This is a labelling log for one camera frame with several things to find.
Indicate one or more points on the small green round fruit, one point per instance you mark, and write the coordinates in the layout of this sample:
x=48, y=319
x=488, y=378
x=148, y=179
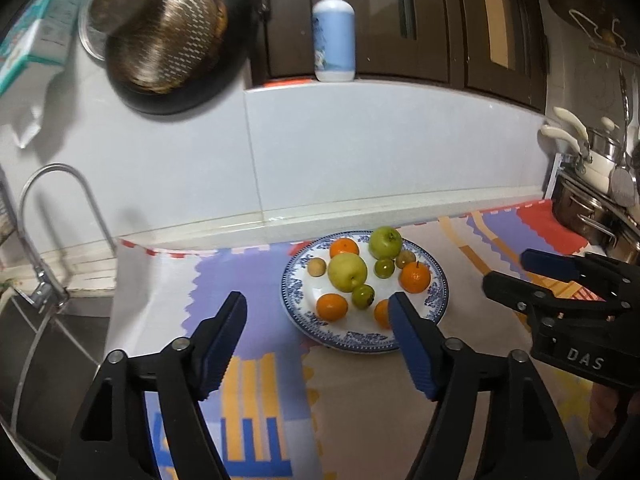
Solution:
x=384, y=267

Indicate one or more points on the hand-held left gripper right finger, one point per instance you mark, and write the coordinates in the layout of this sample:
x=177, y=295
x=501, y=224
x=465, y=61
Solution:
x=410, y=345

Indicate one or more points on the gooseneck steel faucet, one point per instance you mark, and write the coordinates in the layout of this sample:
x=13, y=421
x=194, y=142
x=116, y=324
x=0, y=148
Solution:
x=50, y=167

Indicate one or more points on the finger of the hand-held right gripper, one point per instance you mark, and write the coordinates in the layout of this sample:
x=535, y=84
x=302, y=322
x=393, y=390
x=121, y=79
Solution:
x=505, y=286
x=545, y=262

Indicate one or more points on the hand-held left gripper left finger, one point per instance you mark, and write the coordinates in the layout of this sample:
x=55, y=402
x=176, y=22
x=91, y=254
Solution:
x=222, y=345

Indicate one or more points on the green persimmon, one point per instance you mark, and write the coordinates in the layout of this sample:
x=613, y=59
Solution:
x=363, y=295

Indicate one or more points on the steel spatula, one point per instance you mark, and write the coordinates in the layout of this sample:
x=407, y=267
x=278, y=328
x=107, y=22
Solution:
x=622, y=180

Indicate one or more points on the steel sink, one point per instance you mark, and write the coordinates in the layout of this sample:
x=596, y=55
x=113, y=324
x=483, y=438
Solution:
x=40, y=360

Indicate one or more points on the steel pot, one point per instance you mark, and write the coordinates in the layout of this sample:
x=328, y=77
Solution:
x=580, y=210

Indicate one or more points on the dark wooden cabinet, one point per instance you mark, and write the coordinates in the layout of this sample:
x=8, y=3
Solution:
x=440, y=20

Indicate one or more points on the black frying pan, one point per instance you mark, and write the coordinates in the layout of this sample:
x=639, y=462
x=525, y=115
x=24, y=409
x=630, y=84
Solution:
x=220, y=90

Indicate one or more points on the orange with stem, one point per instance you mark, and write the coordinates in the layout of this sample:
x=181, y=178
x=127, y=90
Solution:
x=414, y=277

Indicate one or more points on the person's right hand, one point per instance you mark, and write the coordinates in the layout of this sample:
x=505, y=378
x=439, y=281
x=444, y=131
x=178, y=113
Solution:
x=602, y=410

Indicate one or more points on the small yellow-brown round fruit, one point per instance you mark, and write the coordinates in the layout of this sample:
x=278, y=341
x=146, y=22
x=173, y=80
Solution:
x=316, y=266

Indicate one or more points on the blue and white plate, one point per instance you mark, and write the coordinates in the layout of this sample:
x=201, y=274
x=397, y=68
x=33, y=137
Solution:
x=367, y=326

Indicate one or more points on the yellow-green apple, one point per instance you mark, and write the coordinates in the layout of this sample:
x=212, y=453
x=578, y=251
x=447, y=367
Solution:
x=347, y=271

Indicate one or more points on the white pump bottle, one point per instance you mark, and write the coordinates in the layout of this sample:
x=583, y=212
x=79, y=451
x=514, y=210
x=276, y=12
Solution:
x=334, y=30

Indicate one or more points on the brownish round fruit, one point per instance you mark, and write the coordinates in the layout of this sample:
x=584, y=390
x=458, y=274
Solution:
x=405, y=259

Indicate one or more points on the large green apple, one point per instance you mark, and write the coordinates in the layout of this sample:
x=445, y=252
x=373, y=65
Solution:
x=385, y=242

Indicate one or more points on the large orange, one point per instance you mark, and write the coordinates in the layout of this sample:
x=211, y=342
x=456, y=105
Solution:
x=332, y=307

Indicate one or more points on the colourful patterned mat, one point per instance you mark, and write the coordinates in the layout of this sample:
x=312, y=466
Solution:
x=350, y=410

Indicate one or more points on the gold perforated colander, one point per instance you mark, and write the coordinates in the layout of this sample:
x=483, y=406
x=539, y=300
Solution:
x=165, y=45

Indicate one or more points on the small orange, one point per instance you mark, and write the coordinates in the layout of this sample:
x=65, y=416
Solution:
x=382, y=312
x=344, y=246

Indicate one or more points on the teal and white box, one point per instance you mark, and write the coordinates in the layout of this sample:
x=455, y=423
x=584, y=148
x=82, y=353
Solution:
x=35, y=40

